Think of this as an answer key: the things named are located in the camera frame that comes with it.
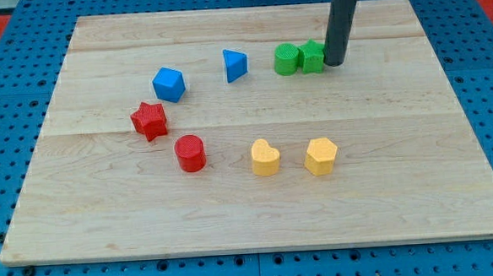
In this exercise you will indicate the red star block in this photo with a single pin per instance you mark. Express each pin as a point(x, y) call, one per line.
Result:
point(150, 120)

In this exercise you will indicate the green star block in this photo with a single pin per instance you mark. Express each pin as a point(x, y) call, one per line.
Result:
point(311, 57)

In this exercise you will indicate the yellow heart block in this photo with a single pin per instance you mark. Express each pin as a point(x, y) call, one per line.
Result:
point(265, 158)

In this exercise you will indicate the light wooden board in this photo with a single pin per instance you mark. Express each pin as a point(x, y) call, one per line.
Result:
point(409, 169)

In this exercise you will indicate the red cylinder block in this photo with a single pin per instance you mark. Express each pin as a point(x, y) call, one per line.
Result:
point(190, 153)

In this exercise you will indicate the yellow hexagon block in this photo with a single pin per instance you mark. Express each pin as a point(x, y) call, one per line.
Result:
point(320, 156)

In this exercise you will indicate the blue triangular prism block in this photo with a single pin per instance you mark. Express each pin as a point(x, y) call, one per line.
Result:
point(235, 65)

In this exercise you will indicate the green cylinder block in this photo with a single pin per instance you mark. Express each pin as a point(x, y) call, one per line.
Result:
point(286, 59)

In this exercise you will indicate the blue cube block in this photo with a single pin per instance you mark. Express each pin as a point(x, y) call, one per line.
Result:
point(169, 85)

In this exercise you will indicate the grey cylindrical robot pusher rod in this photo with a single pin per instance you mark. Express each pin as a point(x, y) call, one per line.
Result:
point(341, 15)

